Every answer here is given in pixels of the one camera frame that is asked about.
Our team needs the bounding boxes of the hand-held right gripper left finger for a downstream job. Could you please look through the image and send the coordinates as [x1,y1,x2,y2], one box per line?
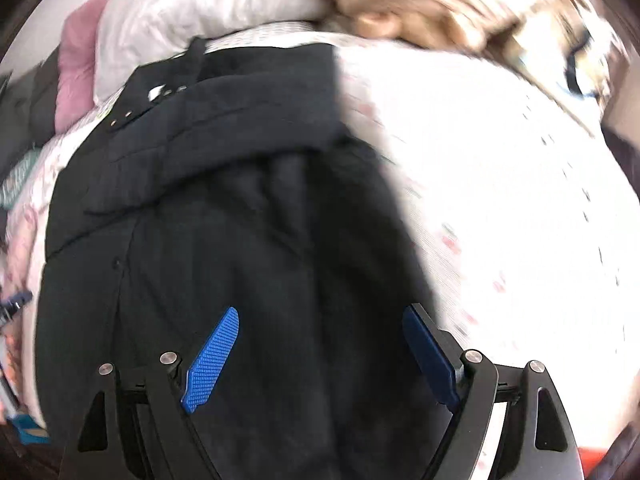
[62,306,240,480]

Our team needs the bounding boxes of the beige fleece blanket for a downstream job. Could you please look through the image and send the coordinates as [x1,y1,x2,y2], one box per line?
[305,0,601,53]

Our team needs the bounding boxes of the white tote bag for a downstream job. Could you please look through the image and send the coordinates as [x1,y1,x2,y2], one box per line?
[515,20,613,111]

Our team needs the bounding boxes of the black jacket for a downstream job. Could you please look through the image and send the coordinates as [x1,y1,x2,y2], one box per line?
[34,35,443,480]

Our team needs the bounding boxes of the teal patterned cushion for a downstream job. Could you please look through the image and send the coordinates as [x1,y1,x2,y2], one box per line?
[0,150,43,208]

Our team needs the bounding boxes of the dark furry garment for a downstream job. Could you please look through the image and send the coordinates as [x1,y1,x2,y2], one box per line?
[600,122,640,221]

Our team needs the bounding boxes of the dark grey cushions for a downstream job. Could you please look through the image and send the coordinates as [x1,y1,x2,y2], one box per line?
[0,72,61,148]

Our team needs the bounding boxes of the grey crumpled pillow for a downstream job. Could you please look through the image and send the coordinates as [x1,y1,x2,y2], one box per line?
[92,0,333,103]

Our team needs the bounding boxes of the red object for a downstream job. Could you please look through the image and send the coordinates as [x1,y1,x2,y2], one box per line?
[575,447,613,476]

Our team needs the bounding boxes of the cherry print bed sheet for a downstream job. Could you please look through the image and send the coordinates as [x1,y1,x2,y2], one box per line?
[10,22,632,453]

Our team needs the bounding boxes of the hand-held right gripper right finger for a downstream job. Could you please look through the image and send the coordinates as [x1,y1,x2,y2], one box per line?
[402,304,583,480]

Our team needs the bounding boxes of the pink floral blanket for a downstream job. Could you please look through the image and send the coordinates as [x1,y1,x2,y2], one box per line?
[0,180,61,411]

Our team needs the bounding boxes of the dark grey cloth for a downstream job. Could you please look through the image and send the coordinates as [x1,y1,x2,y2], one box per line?
[587,440,638,480]

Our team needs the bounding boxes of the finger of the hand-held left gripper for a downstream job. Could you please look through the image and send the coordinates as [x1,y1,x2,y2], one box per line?
[0,290,34,328]

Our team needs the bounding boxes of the pink pillow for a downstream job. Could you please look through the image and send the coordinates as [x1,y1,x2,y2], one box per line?
[54,0,118,132]

